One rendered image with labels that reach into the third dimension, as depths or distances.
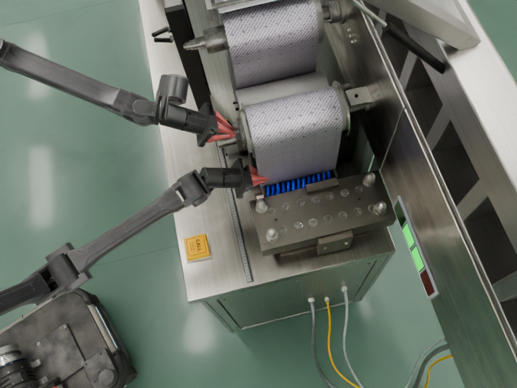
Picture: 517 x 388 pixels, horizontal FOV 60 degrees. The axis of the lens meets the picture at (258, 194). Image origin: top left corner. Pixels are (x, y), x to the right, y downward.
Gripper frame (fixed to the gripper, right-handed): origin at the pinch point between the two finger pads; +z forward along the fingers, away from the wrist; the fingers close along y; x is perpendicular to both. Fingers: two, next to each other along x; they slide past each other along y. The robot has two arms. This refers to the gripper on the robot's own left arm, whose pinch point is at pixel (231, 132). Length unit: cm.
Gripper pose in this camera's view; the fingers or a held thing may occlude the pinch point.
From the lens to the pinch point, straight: 121.9
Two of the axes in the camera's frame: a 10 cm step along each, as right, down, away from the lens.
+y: 1.6, 8.5, -5.0
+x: 5.4, -5.0, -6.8
